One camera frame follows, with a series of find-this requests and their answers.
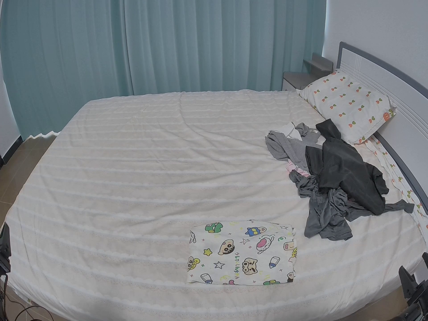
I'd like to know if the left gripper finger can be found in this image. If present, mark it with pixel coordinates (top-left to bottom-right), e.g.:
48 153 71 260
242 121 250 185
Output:
0 222 12 271

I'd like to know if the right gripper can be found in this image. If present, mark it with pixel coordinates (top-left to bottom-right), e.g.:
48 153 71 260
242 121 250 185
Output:
398 251 428 315

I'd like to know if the white printed pyjama top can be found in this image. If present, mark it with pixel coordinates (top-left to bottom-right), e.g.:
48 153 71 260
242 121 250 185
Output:
187 220 297 286

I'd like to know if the pile of clothes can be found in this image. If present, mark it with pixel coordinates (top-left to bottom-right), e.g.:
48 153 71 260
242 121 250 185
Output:
265 119 415 241

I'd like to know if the bed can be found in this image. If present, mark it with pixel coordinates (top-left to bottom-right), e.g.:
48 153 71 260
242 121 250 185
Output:
0 41 428 321

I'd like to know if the white printed pillow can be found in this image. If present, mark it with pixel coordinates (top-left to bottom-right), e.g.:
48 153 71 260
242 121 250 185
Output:
296 71 398 144

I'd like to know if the grey bedside table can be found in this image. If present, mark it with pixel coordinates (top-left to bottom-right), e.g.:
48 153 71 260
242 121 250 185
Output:
282 53 334 91

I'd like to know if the blue-green curtain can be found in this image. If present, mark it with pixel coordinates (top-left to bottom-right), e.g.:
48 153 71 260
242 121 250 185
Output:
0 0 327 140

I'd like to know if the black cable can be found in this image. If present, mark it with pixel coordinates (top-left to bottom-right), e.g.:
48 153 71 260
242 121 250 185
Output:
0 272 52 321

